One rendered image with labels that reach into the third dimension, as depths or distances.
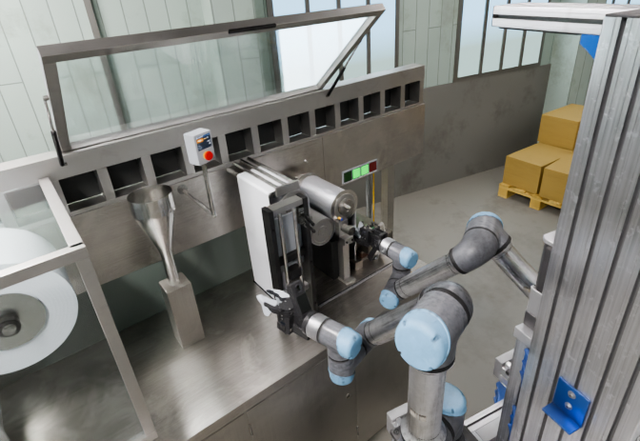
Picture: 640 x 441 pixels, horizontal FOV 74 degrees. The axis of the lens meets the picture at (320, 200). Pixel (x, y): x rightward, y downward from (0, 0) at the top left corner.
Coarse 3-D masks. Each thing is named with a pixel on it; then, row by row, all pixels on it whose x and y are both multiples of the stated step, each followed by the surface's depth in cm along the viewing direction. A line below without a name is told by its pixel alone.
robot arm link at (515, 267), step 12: (480, 216) 149; (492, 216) 149; (468, 228) 147; (480, 228) 142; (492, 228) 144; (504, 240) 145; (504, 252) 146; (516, 252) 148; (504, 264) 148; (516, 264) 147; (528, 264) 148; (516, 276) 148; (528, 276) 147; (528, 288) 148
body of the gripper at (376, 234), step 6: (372, 222) 184; (360, 228) 181; (366, 228) 181; (372, 228) 181; (378, 228) 182; (360, 234) 183; (366, 234) 179; (372, 234) 178; (378, 234) 178; (384, 234) 176; (366, 240) 180; (372, 240) 180; (378, 240) 175; (366, 246) 181; (372, 246) 181; (378, 246) 175
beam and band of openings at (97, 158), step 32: (416, 64) 234; (320, 96) 195; (352, 96) 207; (384, 96) 221; (416, 96) 239; (192, 128) 163; (224, 128) 171; (256, 128) 180; (288, 128) 190; (320, 128) 210; (32, 160) 136; (64, 160) 139; (96, 160) 146; (128, 160) 152; (160, 160) 167; (224, 160) 176; (0, 192) 132; (64, 192) 149; (96, 192) 156; (128, 192) 157
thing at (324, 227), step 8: (312, 216) 177; (320, 216) 177; (320, 224) 176; (328, 224) 179; (312, 232) 174; (320, 232) 177; (328, 232) 180; (312, 240) 175; (320, 240) 179; (328, 240) 181
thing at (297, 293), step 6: (294, 282) 125; (300, 282) 126; (288, 288) 125; (294, 288) 124; (300, 288) 125; (294, 294) 124; (300, 294) 125; (306, 294) 127; (294, 300) 124; (300, 300) 125; (306, 300) 126; (294, 306) 125; (300, 306) 124; (306, 306) 126; (300, 312) 124; (306, 312) 125; (300, 318) 124
